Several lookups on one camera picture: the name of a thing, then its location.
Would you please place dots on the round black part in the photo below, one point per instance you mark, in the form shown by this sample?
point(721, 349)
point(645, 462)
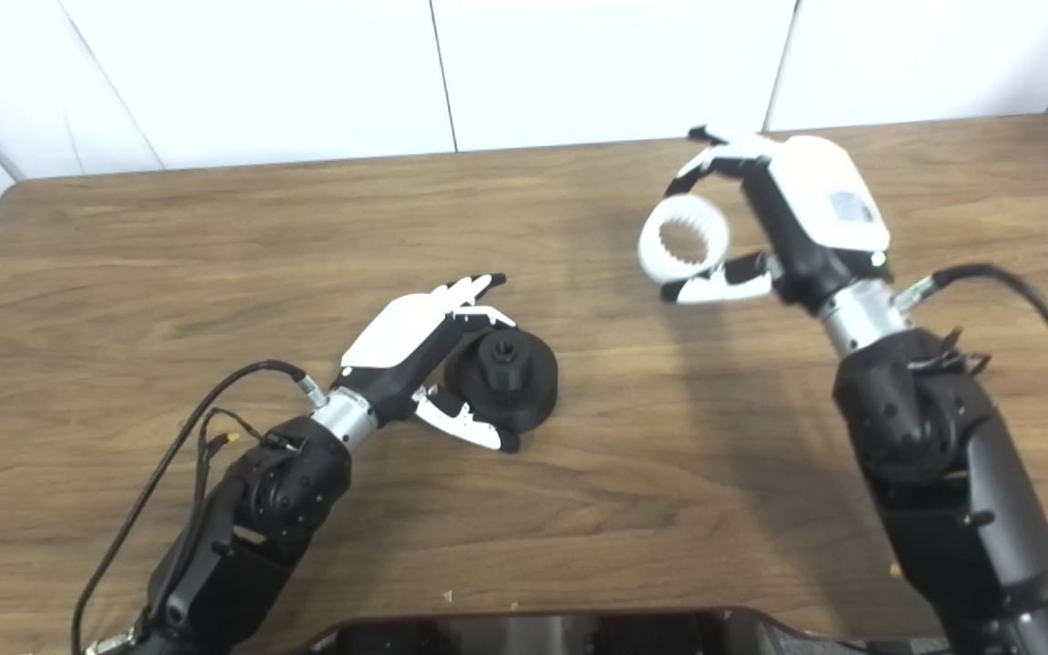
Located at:
point(533, 391)

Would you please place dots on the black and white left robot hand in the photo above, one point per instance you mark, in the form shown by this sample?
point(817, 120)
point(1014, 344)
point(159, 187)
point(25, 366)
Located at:
point(397, 332)

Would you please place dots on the black robot torso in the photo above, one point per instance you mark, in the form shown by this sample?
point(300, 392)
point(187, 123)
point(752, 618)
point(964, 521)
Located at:
point(533, 637)

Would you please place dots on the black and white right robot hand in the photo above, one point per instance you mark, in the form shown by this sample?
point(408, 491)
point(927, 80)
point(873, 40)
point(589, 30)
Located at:
point(815, 209)

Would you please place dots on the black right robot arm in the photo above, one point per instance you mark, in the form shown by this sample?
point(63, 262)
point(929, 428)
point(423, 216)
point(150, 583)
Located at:
point(942, 473)

